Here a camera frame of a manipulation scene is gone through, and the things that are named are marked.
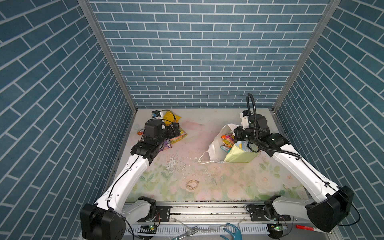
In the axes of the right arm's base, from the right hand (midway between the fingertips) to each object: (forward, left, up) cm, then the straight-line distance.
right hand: (232, 128), depth 78 cm
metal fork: (-44, +18, -24) cm, 54 cm away
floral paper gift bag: (-7, +8, -17) cm, 20 cm away
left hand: (-1, +32, +2) cm, 32 cm away
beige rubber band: (-22, +20, -25) cm, 39 cm away
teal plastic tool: (-44, -3, -24) cm, 50 cm away
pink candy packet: (+1, 0, -13) cm, 13 cm away
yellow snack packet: (+25, +44, -20) cm, 54 cm away
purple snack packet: (0, +39, -21) cm, 45 cm away
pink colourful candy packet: (+9, +31, -22) cm, 39 cm away
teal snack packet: (-2, +2, -18) cm, 18 cm away
